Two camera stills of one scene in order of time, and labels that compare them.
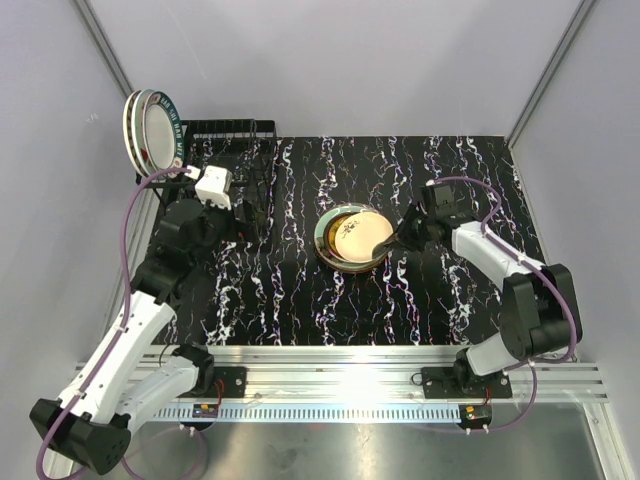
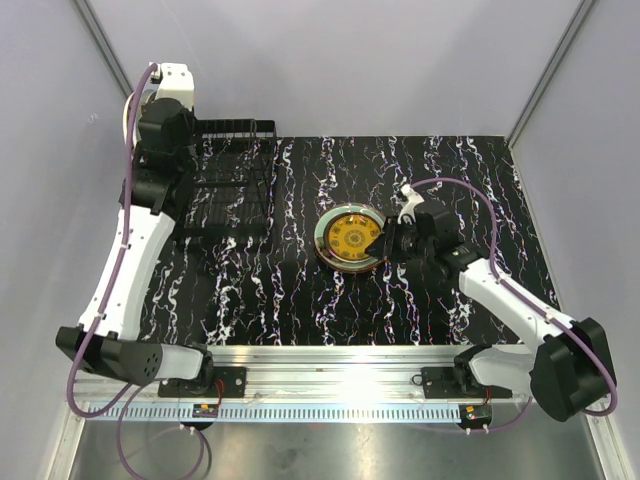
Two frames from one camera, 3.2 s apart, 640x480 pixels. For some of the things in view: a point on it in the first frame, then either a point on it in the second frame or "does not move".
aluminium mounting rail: (382, 376) does not move
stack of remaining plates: (346, 235) does not move
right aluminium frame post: (578, 18) does not move
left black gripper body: (221, 225) -> (188, 159)
